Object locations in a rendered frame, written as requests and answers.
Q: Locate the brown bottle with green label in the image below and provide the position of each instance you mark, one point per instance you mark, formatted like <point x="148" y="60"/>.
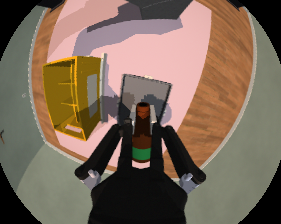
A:
<point x="142" y="136"/>

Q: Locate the yellow open crate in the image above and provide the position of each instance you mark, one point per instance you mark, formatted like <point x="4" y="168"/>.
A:
<point x="85" y="109"/>

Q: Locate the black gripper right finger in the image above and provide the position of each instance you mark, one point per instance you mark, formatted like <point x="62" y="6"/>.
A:
<point x="189" y="174"/>

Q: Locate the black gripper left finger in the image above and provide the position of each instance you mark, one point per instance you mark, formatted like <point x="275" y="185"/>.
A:
<point x="90" y="172"/>

